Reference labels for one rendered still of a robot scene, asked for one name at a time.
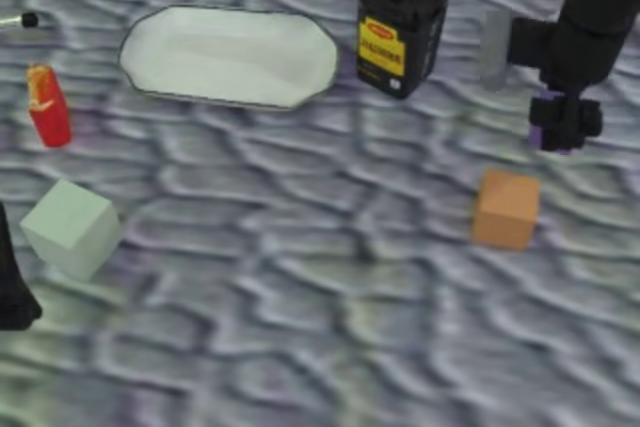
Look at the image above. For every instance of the white oval plate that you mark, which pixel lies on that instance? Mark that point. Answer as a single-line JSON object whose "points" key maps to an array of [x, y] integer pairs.
{"points": [[225, 54]]}

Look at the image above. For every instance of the red fries box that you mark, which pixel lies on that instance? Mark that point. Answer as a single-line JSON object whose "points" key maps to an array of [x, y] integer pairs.
{"points": [[50, 112]]}

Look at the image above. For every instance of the pale green cube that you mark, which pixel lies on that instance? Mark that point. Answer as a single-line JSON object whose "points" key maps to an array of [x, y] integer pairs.
{"points": [[70, 227]]}

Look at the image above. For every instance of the grey translucent rectangular object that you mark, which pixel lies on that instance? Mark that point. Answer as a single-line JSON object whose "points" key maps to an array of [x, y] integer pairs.
{"points": [[495, 47]]}

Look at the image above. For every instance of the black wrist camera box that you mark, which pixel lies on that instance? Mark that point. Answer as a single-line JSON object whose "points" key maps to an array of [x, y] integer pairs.
{"points": [[531, 42]]}

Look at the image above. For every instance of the dark sauce bottle yellow label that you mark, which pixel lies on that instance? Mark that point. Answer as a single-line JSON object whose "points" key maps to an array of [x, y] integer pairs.
{"points": [[395, 22]]}

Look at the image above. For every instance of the grey wavy patterned tablecloth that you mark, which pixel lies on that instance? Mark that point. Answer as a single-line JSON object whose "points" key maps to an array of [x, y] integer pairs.
{"points": [[310, 272]]}

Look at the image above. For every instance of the orange cube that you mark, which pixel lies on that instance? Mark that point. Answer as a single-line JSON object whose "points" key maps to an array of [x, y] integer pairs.
{"points": [[505, 212]]}

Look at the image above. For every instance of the silver pen with black cap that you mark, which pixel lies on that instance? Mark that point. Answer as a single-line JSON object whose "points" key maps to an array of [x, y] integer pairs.
{"points": [[25, 20]]}

